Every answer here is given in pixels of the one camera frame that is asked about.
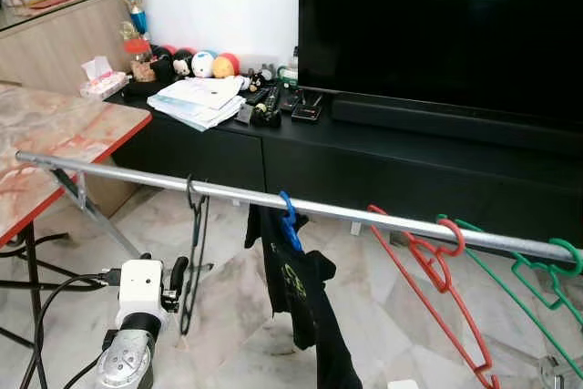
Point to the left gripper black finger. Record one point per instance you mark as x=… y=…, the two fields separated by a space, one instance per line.
x=179 y=272

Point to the black plastic hanger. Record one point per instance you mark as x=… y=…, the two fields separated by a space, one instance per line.
x=189 y=190

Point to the red plastic hanger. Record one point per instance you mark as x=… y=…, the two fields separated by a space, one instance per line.
x=458 y=236

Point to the blue plastic hanger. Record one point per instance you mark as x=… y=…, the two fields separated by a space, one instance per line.
x=290 y=225

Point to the green plastic hanger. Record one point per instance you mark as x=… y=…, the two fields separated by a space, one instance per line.
x=574 y=266

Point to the metal clothes rack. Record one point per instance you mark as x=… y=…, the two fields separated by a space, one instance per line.
x=237 y=196

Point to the black printed T-shirt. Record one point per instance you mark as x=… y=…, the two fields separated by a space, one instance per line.
x=314 y=307

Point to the white paper stack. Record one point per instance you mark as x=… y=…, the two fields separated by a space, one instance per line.
x=196 y=102

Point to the black tape dispenser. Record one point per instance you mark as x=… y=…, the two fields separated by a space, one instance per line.
x=266 y=111

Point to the marble folding table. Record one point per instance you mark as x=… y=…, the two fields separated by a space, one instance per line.
x=55 y=129

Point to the pink tissue box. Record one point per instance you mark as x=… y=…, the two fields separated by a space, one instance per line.
x=102 y=87

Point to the small black box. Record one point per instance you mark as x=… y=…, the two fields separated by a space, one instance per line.
x=306 y=108

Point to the small mouse figurine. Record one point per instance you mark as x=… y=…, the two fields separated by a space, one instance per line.
x=255 y=79

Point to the red lidded jar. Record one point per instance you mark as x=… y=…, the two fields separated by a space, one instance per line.
x=142 y=68

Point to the black red plush toy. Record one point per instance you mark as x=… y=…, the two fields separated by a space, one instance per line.
x=162 y=64
x=184 y=64

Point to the white blue plush toy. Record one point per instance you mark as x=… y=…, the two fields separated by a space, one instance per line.
x=204 y=64

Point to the orange red plush toy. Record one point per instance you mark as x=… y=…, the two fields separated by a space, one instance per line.
x=226 y=66

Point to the black television console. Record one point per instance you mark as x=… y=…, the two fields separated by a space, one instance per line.
x=410 y=179

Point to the wooden sideboard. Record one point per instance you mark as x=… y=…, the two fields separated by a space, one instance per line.
x=55 y=47

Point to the gold blue trophy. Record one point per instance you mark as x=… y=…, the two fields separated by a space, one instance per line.
x=132 y=2

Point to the black soundbar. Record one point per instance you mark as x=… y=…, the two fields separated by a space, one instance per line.
x=455 y=120

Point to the black flat television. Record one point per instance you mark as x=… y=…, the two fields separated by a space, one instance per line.
x=437 y=34

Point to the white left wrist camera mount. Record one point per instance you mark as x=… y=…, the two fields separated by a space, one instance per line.
x=141 y=284

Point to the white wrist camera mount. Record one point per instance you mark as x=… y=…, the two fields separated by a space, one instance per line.
x=403 y=383
x=141 y=284

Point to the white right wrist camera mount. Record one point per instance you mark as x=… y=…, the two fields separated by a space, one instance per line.
x=403 y=383

